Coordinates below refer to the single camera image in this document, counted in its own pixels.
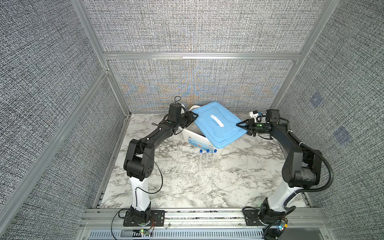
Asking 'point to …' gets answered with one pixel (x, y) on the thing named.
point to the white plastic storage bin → (193, 135)
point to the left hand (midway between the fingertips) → (197, 117)
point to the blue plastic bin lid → (218, 126)
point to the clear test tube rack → (208, 161)
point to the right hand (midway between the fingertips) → (238, 126)
